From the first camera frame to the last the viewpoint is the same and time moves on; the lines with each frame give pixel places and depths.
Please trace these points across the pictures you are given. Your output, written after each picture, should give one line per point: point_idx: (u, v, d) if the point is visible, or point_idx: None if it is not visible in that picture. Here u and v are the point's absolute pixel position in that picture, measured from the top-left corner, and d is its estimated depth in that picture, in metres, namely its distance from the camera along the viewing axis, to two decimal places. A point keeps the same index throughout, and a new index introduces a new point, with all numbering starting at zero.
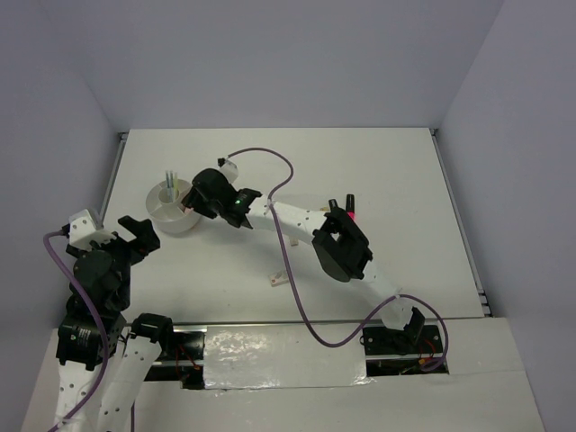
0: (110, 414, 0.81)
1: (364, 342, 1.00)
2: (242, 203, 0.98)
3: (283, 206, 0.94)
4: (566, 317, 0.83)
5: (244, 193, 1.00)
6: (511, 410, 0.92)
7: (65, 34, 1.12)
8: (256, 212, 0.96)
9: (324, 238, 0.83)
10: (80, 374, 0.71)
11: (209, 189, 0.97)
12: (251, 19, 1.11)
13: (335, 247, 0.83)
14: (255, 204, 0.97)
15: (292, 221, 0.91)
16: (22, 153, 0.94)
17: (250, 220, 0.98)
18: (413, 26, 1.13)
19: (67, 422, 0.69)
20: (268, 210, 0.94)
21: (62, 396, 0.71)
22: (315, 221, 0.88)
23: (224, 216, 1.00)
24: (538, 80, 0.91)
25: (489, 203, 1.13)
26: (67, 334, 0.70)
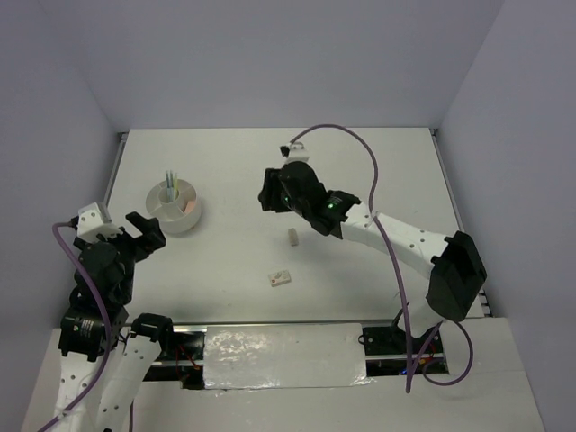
0: (109, 411, 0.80)
1: (365, 342, 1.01)
2: (335, 210, 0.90)
3: (391, 222, 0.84)
4: (566, 315, 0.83)
5: (337, 197, 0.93)
6: (511, 410, 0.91)
7: (66, 33, 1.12)
8: (355, 224, 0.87)
9: (445, 268, 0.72)
10: (82, 366, 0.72)
11: (301, 185, 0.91)
12: (252, 18, 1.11)
13: (455, 277, 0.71)
14: (351, 211, 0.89)
15: (402, 243, 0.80)
16: (22, 151, 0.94)
17: (344, 229, 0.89)
18: (412, 26, 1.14)
19: (68, 414, 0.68)
20: (371, 222, 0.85)
21: (62, 388, 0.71)
22: (433, 247, 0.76)
23: (313, 220, 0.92)
24: (538, 79, 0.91)
25: (489, 203, 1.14)
26: (71, 325, 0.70)
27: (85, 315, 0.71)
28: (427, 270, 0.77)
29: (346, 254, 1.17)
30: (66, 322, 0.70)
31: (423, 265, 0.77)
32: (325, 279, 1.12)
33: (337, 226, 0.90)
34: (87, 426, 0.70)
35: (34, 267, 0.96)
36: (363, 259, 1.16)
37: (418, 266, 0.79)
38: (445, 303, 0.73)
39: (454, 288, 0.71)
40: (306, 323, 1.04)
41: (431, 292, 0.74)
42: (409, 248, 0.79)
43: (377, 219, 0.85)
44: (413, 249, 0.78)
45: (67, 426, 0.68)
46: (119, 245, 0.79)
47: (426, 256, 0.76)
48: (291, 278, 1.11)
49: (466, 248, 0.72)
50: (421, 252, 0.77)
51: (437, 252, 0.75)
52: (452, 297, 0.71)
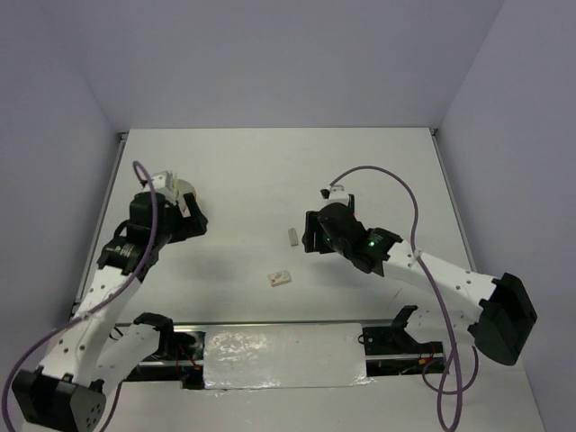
0: (105, 367, 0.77)
1: (364, 342, 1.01)
2: (376, 248, 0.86)
3: (435, 262, 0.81)
4: (566, 316, 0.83)
5: (378, 234, 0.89)
6: (512, 410, 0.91)
7: (66, 33, 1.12)
8: (396, 262, 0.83)
9: (497, 312, 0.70)
10: (113, 278, 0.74)
11: (338, 225, 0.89)
12: (252, 19, 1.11)
13: (508, 323, 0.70)
14: (393, 250, 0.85)
15: (448, 283, 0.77)
16: (23, 152, 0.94)
17: (384, 269, 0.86)
18: (412, 26, 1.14)
19: (89, 318, 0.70)
20: (415, 261, 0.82)
21: (89, 296, 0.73)
22: (481, 289, 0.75)
23: (352, 258, 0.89)
24: (538, 80, 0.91)
25: (489, 203, 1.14)
26: (114, 247, 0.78)
27: (128, 245, 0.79)
28: (473, 313, 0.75)
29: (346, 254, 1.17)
30: (112, 245, 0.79)
31: (470, 308, 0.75)
32: (325, 279, 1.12)
33: (379, 265, 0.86)
34: (100, 336, 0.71)
35: (34, 268, 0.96)
36: None
37: (460, 306, 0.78)
38: (493, 347, 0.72)
39: (506, 333, 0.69)
40: (306, 323, 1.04)
41: (480, 332, 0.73)
42: (454, 290, 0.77)
43: (421, 258, 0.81)
44: (459, 292, 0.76)
45: (85, 328, 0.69)
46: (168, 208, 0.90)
47: (473, 299, 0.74)
48: (291, 278, 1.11)
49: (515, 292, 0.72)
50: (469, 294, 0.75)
51: (486, 295, 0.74)
52: (503, 343, 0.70)
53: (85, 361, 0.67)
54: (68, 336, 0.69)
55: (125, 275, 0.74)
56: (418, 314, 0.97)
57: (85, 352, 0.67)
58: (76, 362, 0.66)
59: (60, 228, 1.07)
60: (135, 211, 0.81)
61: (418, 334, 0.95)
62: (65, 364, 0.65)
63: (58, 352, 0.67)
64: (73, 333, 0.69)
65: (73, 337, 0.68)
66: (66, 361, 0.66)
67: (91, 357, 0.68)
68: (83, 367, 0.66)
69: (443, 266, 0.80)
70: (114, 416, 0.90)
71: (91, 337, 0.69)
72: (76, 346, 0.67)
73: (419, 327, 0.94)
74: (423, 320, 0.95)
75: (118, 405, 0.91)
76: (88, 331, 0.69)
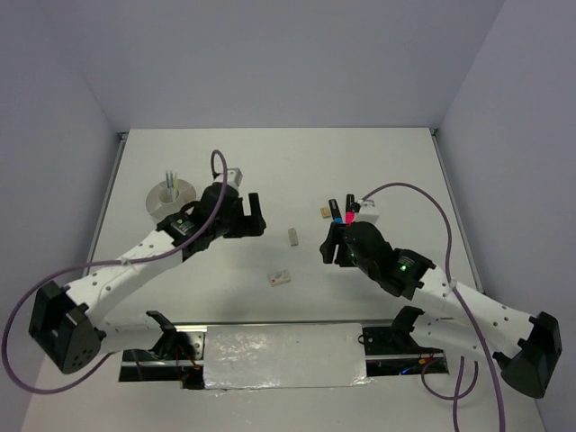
0: (110, 327, 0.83)
1: (365, 342, 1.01)
2: (408, 273, 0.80)
3: (472, 295, 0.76)
4: (567, 316, 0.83)
5: (409, 257, 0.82)
6: (513, 410, 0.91)
7: (65, 34, 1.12)
8: (429, 292, 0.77)
9: (534, 355, 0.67)
10: (163, 242, 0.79)
11: (366, 247, 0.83)
12: (251, 19, 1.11)
13: (544, 364, 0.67)
14: (427, 277, 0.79)
15: (485, 319, 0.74)
16: (23, 152, 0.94)
17: (416, 295, 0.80)
18: (412, 26, 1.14)
19: (127, 265, 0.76)
20: (450, 292, 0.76)
21: (137, 247, 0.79)
22: (517, 328, 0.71)
23: (381, 283, 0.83)
24: (539, 79, 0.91)
25: (489, 203, 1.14)
26: (175, 220, 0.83)
27: (188, 223, 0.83)
28: (506, 349, 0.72)
29: None
30: (175, 217, 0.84)
31: (504, 345, 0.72)
32: (324, 279, 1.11)
33: (409, 290, 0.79)
34: (126, 286, 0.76)
35: (34, 268, 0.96)
36: None
37: (492, 339, 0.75)
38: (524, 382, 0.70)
39: (541, 374, 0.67)
40: (306, 324, 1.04)
41: (509, 369, 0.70)
42: (490, 326, 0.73)
43: (456, 290, 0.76)
44: (497, 328, 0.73)
45: (121, 272, 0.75)
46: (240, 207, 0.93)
47: (511, 337, 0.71)
48: (291, 278, 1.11)
49: (553, 335, 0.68)
50: (506, 332, 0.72)
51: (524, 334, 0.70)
52: (535, 382, 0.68)
53: (103, 301, 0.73)
54: (103, 271, 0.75)
55: (173, 247, 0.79)
56: (427, 321, 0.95)
57: (108, 294, 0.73)
58: (95, 298, 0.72)
59: (59, 228, 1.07)
60: (208, 195, 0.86)
61: (427, 342, 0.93)
62: (88, 295, 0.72)
63: (86, 283, 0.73)
64: (108, 271, 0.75)
65: (105, 275, 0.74)
66: (90, 292, 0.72)
67: (109, 301, 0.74)
68: (97, 306, 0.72)
69: (478, 299, 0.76)
70: (114, 416, 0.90)
71: (119, 282, 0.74)
72: (103, 284, 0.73)
73: (427, 337, 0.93)
74: (432, 329, 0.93)
75: (118, 404, 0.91)
76: (121, 276, 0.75)
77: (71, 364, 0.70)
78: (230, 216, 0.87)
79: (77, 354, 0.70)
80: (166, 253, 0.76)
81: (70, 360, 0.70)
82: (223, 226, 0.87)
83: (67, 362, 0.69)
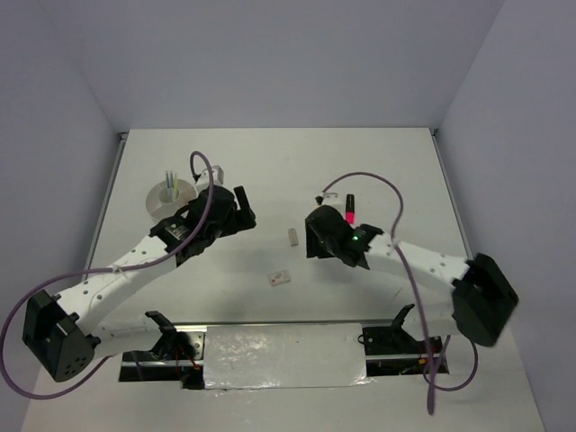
0: (105, 332, 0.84)
1: (365, 342, 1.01)
2: (359, 241, 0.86)
3: (412, 249, 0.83)
4: (567, 316, 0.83)
5: (362, 229, 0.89)
6: (513, 410, 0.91)
7: (65, 33, 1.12)
8: (375, 252, 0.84)
9: (470, 293, 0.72)
10: (156, 248, 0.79)
11: (320, 222, 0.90)
12: (251, 19, 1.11)
13: (483, 305, 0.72)
14: (374, 242, 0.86)
15: (423, 266, 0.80)
16: (22, 151, 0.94)
17: (368, 261, 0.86)
18: (411, 26, 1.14)
19: (119, 272, 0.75)
20: (392, 249, 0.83)
21: (129, 255, 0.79)
22: (454, 270, 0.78)
23: (339, 254, 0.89)
24: (539, 79, 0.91)
25: (489, 203, 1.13)
26: (170, 224, 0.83)
27: (183, 227, 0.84)
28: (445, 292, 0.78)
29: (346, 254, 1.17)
30: (169, 220, 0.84)
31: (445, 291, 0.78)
32: (324, 279, 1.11)
33: (363, 257, 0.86)
34: (118, 294, 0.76)
35: (33, 268, 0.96)
36: None
37: (436, 288, 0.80)
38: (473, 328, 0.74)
39: (482, 314, 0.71)
40: (306, 323, 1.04)
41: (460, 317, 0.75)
42: (428, 272, 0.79)
43: (399, 247, 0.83)
44: (433, 274, 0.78)
45: (112, 280, 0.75)
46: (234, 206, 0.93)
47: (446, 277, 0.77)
48: (291, 278, 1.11)
49: (488, 272, 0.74)
50: (442, 276, 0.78)
51: (458, 275, 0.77)
52: (479, 322, 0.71)
53: (94, 310, 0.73)
54: (95, 280, 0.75)
55: (166, 251, 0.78)
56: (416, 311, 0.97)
57: (99, 302, 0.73)
58: (86, 308, 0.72)
59: (59, 228, 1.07)
60: (202, 199, 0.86)
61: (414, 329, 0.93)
62: (78, 304, 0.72)
63: (78, 291, 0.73)
64: (100, 280, 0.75)
65: (96, 284, 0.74)
66: (81, 301, 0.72)
67: (99, 310, 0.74)
68: (89, 315, 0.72)
69: (418, 253, 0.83)
70: (114, 416, 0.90)
71: (111, 291, 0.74)
72: (94, 293, 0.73)
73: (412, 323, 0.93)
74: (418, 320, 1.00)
75: (118, 404, 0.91)
76: (112, 285, 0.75)
77: (63, 372, 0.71)
78: (225, 217, 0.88)
79: (69, 362, 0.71)
80: (157, 259, 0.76)
81: (62, 368, 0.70)
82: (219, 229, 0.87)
83: (59, 370, 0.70)
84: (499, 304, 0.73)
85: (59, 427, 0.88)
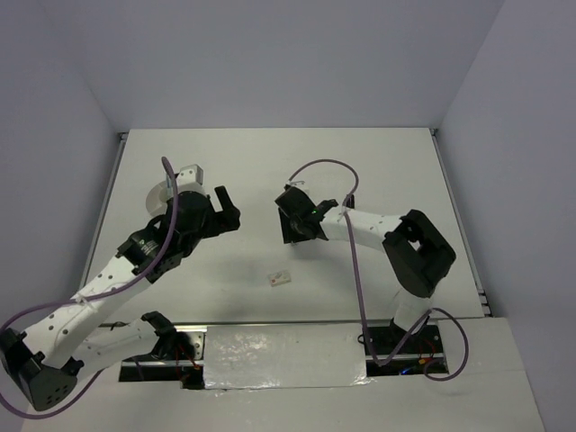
0: (91, 352, 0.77)
1: (364, 342, 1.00)
2: (318, 213, 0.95)
3: (359, 213, 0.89)
4: (567, 316, 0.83)
5: (321, 204, 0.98)
6: (512, 410, 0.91)
7: (65, 33, 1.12)
8: (329, 220, 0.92)
9: (400, 242, 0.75)
10: (122, 272, 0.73)
11: (285, 200, 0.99)
12: (252, 19, 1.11)
13: (415, 254, 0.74)
14: (329, 212, 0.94)
15: (364, 226, 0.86)
16: (23, 152, 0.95)
17: (325, 229, 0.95)
18: (412, 26, 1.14)
19: (84, 303, 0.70)
20: (342, 216, 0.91)
21: (95, 281, 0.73)
22: (389, 225, 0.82)
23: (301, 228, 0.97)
24: (539, 79, 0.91)
25: (489, 203, 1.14)
26: (139, 238, 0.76)
27: (154, 240, 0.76)
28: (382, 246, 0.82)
29: (346, 254, 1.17)
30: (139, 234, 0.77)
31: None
32: (324, 280, 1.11)
33: (320, 228, 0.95)
34: (86, 325, 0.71)
35: (33, 268, 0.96)
36: (362, 260, 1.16)
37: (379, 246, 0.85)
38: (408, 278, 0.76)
39: (413, 263, 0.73)
40: (306, 324, 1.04)
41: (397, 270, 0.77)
42: (369, 230, 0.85)
43: (347, 214, 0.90)
44: (372, 232, 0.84)
45: (76, 312, 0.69)
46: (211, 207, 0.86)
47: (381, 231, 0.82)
48: (291, 278, 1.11)
49: (419, 226, 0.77)
50: (379, 231, 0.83)
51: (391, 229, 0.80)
52: (409, 269, 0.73)
53: (60, 346, 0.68)
54: (60, 312, 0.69)
55: (134, 274, 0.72)
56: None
57: (65, 337, 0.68)
58: (51, 345, 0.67)
59: (59, 227, 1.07)
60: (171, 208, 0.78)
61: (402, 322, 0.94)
62: (41, 342, 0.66)
63: (43, 326, 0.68)
64: (65, 311, 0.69)
65: (62, 318, 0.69)
66: (45, 338, 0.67)
67: (67, 344, 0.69)
68: (56, 351, 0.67)
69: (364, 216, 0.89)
70: (114, 416, 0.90)
71: (76, 324, 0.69)
72: (58, 328, 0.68)
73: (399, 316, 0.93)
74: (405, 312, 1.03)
75: (119, 404, 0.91)
76: (77, 318, 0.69)
77: (46, 401, 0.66)
78: (201, 224, 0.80)
79: (50, 392, 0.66)
80: (125, 285, 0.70)
81: (42, 400, 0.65)
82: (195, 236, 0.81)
83: (40, 401, 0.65)
84: (435, 256, 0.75)
85: (59, 427, 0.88)
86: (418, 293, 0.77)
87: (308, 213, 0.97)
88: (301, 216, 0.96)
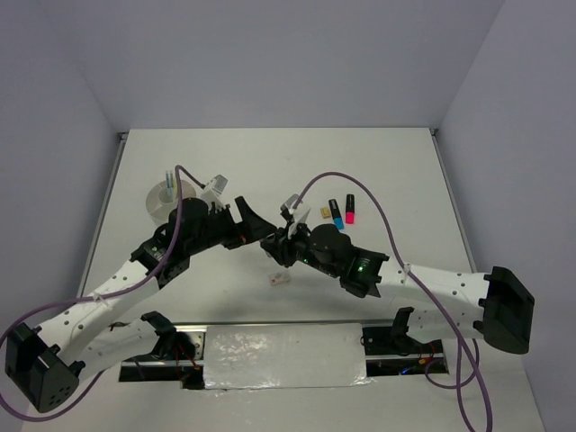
0: (92, 351, 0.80)
1: (364, 342, 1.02)
2: (366, 271, 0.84)
3: (425, 273, 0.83)
4: (567, 317, 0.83)
5: (366, 256, 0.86)
6: (512, 411, 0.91)
7: (64, 33, 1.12)
8: (390, 281, 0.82)
9: (499, 313, 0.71)
10: (137, 273, 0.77)
11: (336, 254, 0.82)
12: (252, 19, 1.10)
13: (508, 316, 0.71)
14: (382, 270, 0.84)
15: (445, 291, 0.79)
16: (22, 152, 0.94)
17: (381, 290, 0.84)
18: (413, 26, 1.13)
19: (100, 301, 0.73)
20: (407, 276, 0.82)
21: (110, 281, 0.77)
22: (476, 288, 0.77)
23: (346, 286, 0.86)
24: (539, 79, 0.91)
25: (489, 203, 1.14)
26: (150, 247, 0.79)
27: (163, 247, 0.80)
28: (476, 313, 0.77)
29: None
30: (150, 241, 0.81)
31: (472, 310, 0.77)
32: (325, 280, 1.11)
33: (373, 287, 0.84)
34: (100, 321, 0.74)
35: (33, 268, 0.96)
36: None
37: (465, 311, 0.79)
38: (506, 341, 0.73)
39: (510, 327, 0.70)
40: (307, 323, 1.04)
41: (486, 332, 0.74)
42: (451, 296, 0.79)
43: (411, 273, 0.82)
44: (456, 297, 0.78)
45: (93, 308, 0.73)
46: (219, 215, 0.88)
47: (472, 300, 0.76)
48: (291, 278, 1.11)
49: (510, 284, 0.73)
50: (465, 298, 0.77)
51: (482, 294, 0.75)
52: (511, 335, 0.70)
53: (76, 340, 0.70)
54: (76, 309, 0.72)
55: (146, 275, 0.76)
56: (417, 315, 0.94)
57: (80, 332, 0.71)
58: (67, 338, 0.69)
59: (58, 228, 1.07)
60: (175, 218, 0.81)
61: (421, 336, 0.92)
62: (58, 337, 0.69)
63: (58, 322, 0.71)
64: (81, 309, 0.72)
65: (77, 313, 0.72)
66: (61, 333, 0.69)
67: (81, 340, 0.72)
68: (69, 346, 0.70)
69: (433, 276, 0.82)
70: (114, 416, 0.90)
71: (92, 319, 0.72)
72: (75, 323, 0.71)
73: (419, 330, 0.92)
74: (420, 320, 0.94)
75: (118, 404, 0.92)
76: (93, 313, 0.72)
77: (48, 403, 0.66)
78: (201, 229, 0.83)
79: (54, 393, 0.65)
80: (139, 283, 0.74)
81: (46, 400, 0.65)
82: (200, 243, 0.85)
83: (43, 402, 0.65)
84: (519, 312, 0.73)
85: (59, 427, 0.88)
86: (508, 348, 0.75)
87: (354, 268, 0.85)
88: (346, 274, 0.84)
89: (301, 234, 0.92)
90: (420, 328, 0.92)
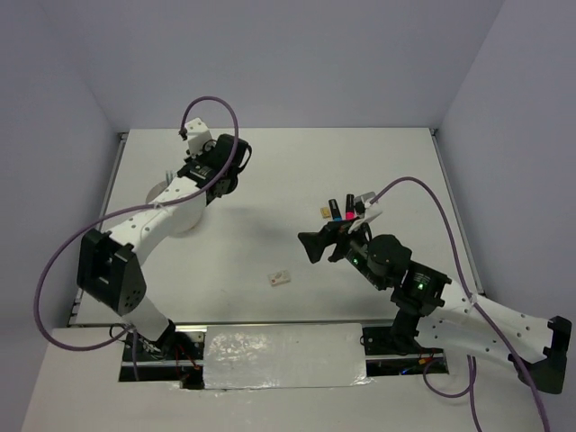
0: None
1: (364, 342, 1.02)
2: (425, 291, 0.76)
3: (490, 304, 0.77)
4: (567, 315, 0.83)
5: (426, 275, 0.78)
6: (511, 412, 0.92)
7: (65, 32, 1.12)
8: (452, 308, 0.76)
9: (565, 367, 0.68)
10: (187, 186, 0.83)
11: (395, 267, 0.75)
12: (253, 20, 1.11)
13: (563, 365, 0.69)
14: (445, 294, 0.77)
15: (508, 329, 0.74)
16: (23, 151, 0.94)
17: (435, 312, 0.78)
18: (413, 25, 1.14)
19: (160, 208, 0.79)
20: (472, 308, 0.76)
21: (163, 194, 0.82)
22: (541, 337, 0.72)
23: (397, 301, 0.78)
24: (538, 77, 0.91)
25: (489, 202, 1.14)
26: (195, 167, 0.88)
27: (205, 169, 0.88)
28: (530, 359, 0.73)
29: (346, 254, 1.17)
30: (192, 166, 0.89)
31: (528, 354, 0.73)
32: (325, 280, 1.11)
33: (428, 309, 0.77)
34: (161, 229, 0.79)
35: (34, 268, 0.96)
36: None
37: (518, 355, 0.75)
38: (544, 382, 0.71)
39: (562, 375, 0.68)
40: (307, 323, 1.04)
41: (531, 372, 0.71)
42: (514, 337, 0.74)
43: (478, 303, 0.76)
44: (521, 339, 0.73)
45: (155, 214, 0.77)
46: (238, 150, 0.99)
47: (535, 347, 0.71)
48: (291, 278, 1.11)
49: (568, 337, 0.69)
50: (530, 342, 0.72)
51: (547, 343, 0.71)
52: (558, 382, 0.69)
53: (144, 241, 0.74)
54: (139, 216, 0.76)
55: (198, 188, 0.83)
56: (431, 324, 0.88)
57: (148, 235, 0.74)
58: (138, 238, 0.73)
59: (58, 227, 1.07)
60: (220, 143, 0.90)
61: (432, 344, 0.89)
62: (128, 236, 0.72)
63: (126, 226, 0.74)
64: (143, 215, 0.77)
65: (142, 219, 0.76)
66: (130, 233, 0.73)
67: (147, 243, 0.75)
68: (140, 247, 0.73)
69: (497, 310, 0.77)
70: (114, 417, 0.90)
71: (157, 223, 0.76)
72: (141, 226, 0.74)
73: (434, 340, 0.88)
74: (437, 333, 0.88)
75: (119, 404, 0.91)
76: (157, 218, 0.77)
77: (123, 303, 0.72)
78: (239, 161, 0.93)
79: (130, 293, 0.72)
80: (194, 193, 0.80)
81: (123, 299, 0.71)
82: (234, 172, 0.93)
83: (121, 299, 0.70)
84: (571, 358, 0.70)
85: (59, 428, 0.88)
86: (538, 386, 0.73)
87: (409, 285, 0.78)
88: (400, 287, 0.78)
89: (357, 235, 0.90)
90: (435, 338, 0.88)
